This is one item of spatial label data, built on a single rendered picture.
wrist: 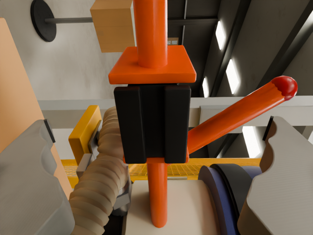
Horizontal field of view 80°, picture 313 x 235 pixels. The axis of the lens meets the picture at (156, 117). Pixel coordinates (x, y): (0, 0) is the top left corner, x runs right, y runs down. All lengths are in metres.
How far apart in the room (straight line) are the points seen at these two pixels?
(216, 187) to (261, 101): 0.14
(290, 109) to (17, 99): 1.47
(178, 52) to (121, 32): 1.76
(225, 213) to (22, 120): 0.39
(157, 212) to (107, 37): 1.83
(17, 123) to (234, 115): 0.38
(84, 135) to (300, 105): 1.44
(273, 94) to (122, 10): 1.72
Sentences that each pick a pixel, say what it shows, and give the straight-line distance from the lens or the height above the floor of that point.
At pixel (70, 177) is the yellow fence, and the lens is 1.01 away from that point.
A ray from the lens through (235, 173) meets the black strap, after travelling 0.32.
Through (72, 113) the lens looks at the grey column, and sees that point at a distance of 1.42.
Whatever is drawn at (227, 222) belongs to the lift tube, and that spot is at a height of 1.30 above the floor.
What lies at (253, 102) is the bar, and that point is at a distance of 0.19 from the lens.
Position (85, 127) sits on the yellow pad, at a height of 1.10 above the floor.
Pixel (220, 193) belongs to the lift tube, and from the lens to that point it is 0.29.
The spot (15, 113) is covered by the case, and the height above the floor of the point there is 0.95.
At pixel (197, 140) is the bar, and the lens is 0.20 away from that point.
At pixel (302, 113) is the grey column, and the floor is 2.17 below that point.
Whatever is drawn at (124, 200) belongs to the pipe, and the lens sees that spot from 0.27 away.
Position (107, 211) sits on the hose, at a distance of 0.19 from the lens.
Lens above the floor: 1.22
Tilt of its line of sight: 2 degrees down
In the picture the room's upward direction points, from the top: 89 degrees clockwise
